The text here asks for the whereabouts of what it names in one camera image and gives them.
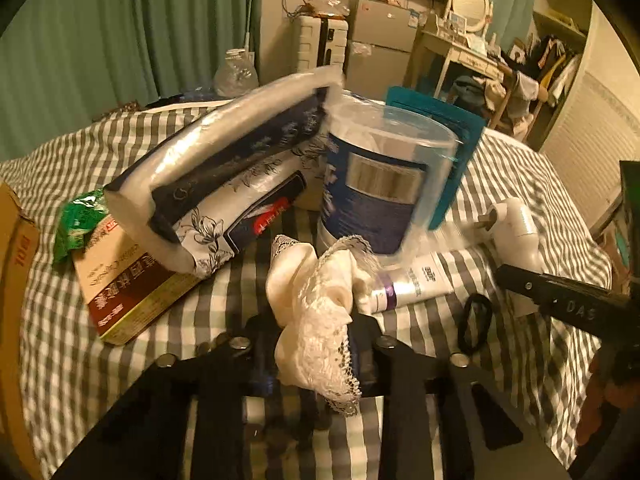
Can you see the white lace cloth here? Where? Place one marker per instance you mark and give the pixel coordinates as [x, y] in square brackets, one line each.
[310, 280]

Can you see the blue label can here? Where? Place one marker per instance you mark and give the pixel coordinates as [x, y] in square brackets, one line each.
[365, 210]

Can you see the clear plastic cup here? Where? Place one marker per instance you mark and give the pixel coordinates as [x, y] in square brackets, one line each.
[442, 170]

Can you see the clear water jug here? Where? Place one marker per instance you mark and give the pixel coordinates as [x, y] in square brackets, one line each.
[237, 75]

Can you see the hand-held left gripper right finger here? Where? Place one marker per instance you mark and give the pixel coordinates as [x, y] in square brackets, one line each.
[365, 355]

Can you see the floral print tissue pack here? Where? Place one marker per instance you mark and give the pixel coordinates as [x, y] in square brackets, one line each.
[205, 232]

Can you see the shelf with clothes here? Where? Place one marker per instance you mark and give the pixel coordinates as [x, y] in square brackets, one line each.
[555, 60]

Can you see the red and beige carton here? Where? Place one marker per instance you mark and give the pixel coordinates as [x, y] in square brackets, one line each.
[125, 280]

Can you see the cream dressing table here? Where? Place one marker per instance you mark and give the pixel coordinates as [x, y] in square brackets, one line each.
[465, 55]

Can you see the teal pouch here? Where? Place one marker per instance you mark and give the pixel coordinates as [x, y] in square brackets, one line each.
[465, 135]

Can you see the red navy toothpaste box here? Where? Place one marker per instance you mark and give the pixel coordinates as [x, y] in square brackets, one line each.
[270, 210]

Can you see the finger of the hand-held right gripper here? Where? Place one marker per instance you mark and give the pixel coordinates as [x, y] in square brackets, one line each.
[525, 285]

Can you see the clear plastic bag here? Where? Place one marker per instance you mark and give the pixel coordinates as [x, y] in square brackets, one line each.
[325, 5]

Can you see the white navy tissue pack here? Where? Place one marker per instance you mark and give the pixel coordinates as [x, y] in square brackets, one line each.
[200, 140]

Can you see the checked bed sheet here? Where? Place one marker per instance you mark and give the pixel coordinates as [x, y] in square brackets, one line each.
[225, 300]

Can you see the louvred door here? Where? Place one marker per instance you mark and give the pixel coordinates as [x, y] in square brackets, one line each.
[590, 125]

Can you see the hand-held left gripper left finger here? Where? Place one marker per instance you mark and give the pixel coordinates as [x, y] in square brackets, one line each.
[257, 355]

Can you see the white tube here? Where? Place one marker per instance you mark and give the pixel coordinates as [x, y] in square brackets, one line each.
[425, 275]

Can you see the white suitcase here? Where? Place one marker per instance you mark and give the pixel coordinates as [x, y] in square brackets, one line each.
[310, 45]

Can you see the grey mini fridge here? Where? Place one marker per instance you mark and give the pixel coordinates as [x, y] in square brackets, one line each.
[380, 55]

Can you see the white plastic bottle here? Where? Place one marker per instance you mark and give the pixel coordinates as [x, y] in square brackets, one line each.
[520, 240]

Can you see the oval mirror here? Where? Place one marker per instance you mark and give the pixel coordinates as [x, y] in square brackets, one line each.
[472, 0]

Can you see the brown patterned bag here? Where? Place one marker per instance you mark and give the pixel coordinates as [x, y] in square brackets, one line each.
[125, 110]

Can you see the cardboard box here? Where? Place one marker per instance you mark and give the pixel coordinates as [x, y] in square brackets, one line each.
[15, 270]

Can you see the green snack packet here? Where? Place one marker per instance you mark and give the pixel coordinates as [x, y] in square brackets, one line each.
[75, 220]

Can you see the person's right hand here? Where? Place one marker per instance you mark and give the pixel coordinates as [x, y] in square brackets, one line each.
[595, 400]

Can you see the wooden chair with clothes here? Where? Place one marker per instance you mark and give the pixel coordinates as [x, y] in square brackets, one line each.
[520, 90]

